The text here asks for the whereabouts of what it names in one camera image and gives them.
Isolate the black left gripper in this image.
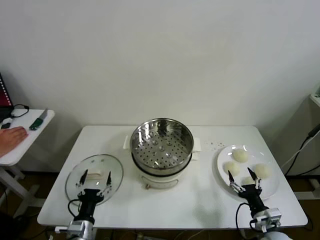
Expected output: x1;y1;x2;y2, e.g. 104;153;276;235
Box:
75;169;112;225

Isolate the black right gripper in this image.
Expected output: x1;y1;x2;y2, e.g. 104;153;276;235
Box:
227;167;267;216

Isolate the white steamed baozi bun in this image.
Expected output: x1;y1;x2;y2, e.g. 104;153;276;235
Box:
241;176;256;187
222;161;241;177
232;149;250;163
253;163;273;180

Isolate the round glass pot lid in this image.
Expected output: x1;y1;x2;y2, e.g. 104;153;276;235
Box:
65;154;124;207

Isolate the perforated steel steamer basket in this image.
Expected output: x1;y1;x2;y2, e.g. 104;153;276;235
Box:
129;117;195;176

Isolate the person's bare hand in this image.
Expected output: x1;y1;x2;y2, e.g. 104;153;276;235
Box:
0;126;29;158

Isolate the white round plate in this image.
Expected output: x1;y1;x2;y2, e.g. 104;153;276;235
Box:
216;144;280;201

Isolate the white electric cooker pot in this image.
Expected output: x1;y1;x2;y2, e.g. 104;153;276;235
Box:
123;134;202;190

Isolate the white side table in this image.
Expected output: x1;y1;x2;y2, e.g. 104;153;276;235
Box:
0;109;56;218

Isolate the white shelf edge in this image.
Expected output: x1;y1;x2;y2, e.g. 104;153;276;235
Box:
309;84;320;111

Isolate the laptop with red screen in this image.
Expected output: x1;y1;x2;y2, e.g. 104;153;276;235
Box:
0;72;15;123

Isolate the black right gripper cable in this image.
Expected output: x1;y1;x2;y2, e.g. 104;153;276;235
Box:
235;202;251;240

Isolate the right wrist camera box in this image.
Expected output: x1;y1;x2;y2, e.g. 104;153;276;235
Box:
249;208;282;233

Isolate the white power cable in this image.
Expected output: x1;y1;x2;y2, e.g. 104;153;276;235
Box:
279;139;313;171

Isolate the white stand base frame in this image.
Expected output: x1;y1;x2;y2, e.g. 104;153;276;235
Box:
292;178;320;201

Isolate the green handled knife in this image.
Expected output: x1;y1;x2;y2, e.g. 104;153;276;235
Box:
29;108;48;131

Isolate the black power cable with plug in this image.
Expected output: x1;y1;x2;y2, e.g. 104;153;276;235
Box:
284;124;320;177

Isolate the thin black looped cable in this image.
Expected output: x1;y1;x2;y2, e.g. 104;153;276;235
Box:
10;104;30;118

